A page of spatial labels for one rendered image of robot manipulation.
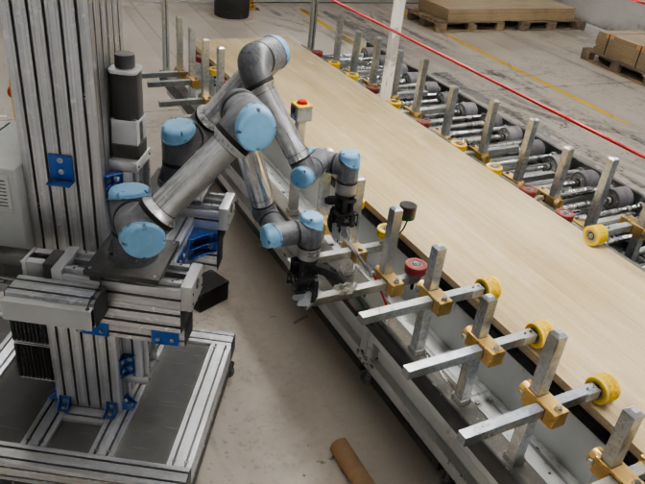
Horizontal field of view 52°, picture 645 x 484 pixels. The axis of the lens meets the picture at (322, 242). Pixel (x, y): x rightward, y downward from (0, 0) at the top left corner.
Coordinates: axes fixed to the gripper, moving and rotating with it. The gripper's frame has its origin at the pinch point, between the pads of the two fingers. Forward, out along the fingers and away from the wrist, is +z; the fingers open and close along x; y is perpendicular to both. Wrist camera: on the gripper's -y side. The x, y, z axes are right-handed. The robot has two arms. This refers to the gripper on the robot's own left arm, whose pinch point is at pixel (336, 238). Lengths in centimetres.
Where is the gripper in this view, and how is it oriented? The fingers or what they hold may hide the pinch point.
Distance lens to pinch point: 243.4
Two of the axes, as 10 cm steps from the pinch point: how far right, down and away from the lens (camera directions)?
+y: 4.5, 5.0, -7.4
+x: 8.9, -1.6, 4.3
